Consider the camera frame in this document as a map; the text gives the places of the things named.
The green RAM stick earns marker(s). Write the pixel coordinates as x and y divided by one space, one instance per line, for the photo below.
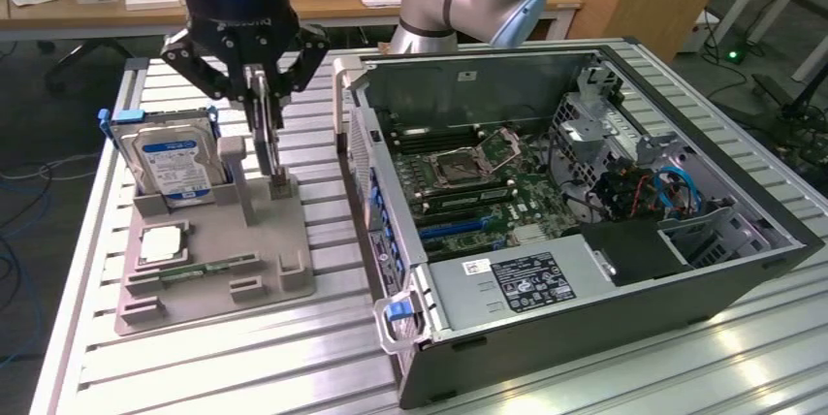
193 270

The blue disk carrier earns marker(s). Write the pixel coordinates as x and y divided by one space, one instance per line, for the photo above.
125 117

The silver CPU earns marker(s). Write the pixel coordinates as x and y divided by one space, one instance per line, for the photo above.
161 243

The perforated metal drive cage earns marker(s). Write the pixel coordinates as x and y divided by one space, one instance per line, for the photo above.
581 119

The RAM stick with white stickers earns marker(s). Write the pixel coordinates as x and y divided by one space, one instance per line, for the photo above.
465 199

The black chair base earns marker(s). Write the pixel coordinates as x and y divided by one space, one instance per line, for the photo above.
84 54

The grey parts rack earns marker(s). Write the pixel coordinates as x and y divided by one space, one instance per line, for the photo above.
213 235

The white case sticker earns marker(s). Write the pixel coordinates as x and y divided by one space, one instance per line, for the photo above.
465 76

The silver chipset heatsink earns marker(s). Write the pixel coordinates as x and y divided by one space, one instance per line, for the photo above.
533 236

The metal socket cover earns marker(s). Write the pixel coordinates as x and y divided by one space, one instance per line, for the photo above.
501 143

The black RAM slot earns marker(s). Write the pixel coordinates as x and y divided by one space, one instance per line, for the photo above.
434 136
436 141
438 147
433 130

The black floor stand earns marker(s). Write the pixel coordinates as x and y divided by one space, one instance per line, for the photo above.
769 87

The black open PC case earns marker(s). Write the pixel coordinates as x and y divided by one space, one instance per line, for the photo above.
581 337

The grey metal disk bay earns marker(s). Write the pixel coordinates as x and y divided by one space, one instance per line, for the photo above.
710 240

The green graphics card metal bracket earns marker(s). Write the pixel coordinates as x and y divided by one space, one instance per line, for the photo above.
265 143

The blue expansion slot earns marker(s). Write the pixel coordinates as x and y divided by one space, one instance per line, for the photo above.
452 229

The grey power supply unit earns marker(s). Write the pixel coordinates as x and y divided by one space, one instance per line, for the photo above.
517 284

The black device green light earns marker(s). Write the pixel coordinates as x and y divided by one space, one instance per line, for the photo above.
732 54

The hard disk blue label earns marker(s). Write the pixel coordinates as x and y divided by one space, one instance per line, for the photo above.
170 163

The CPU socket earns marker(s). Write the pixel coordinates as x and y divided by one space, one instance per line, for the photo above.
456 168

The white desk frame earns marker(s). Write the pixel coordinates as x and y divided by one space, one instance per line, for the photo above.
746 3

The black plastic shroud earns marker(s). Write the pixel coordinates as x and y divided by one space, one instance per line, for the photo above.
633 250

